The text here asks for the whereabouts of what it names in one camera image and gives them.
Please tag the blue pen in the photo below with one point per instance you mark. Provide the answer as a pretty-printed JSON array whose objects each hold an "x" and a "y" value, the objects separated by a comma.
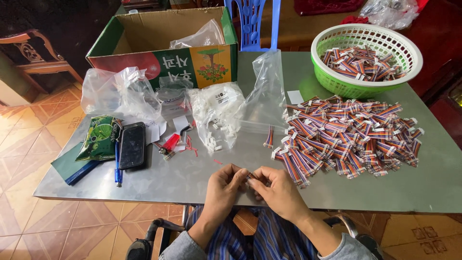
[{"x": 117, "y": 166}]

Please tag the crumpled clear plastic bag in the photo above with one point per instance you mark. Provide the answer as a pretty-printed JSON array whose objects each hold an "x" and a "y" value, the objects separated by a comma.
[{"x": 117, "y": 94}]

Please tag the green cardboard box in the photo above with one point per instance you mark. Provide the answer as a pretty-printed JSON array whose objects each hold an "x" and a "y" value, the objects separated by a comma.
[{"x": 169, "y": 50}]

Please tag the red lighter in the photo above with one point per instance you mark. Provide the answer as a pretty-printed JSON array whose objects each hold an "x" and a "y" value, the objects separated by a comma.
[{"x": 170, "y": 142}]

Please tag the clear plastic bag in box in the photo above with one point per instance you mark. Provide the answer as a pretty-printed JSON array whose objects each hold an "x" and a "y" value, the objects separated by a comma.
[{"x": 200, "y": 36}]

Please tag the person's striped trousers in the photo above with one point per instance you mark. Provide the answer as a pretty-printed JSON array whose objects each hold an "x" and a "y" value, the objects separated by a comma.
[{"x": 267, "y": 234}]

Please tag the carved wooden chair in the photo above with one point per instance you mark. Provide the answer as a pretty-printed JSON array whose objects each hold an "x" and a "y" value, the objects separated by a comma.
[{"x": 39, "y": 57}]

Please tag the green and white plastic basket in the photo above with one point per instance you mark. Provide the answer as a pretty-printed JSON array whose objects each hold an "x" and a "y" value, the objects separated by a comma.
[{"x": 364, "y": 61}]

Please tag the dark green notebook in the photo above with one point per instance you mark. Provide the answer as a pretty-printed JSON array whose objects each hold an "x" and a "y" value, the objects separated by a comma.
[{"x": 74, "y": 166}]

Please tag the green tea packet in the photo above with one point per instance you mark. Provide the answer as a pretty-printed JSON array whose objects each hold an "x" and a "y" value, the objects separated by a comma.
[{"x": 99, "y": 138}]

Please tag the person's left hand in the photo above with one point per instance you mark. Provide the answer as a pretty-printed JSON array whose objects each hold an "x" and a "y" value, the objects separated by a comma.
[{"x": 222, "y": 193}]

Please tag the white paper slip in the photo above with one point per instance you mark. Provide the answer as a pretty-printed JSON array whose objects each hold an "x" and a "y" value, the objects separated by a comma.
[{"x": 295, "y": 97}]

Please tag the person's right hand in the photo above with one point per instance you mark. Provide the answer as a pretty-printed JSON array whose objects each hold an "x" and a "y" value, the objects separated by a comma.
[{"x": 279, "y": 195}]

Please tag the dark red cloth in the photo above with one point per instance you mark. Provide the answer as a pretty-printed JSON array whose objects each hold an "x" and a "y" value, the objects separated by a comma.
[{"x": 326, "y": 6}]

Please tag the clear plastic bag with parts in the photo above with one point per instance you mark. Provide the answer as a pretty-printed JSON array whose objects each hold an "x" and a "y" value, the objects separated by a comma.
[{"x": 391, "y": 12}]

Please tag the clear bag of white connectors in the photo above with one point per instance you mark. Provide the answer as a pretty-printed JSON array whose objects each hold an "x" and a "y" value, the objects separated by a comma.
[{"x": 216, "y": 112}]

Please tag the blue plastic chair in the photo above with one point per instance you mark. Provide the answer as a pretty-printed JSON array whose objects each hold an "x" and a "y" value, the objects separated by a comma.
[{"x": 251, "y": 23}]

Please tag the black smartphone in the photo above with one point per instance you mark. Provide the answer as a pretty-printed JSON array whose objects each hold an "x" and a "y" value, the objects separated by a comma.
[{"x": 132, "y": 145}]

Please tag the empty clear plastic bag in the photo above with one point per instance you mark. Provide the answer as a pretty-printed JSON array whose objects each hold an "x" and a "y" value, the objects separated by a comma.
[{"x": 265, "y": 94}]

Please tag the small clear zip bag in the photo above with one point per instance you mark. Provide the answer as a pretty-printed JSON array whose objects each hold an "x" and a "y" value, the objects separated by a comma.
[{"x": 173, "y": 94}]

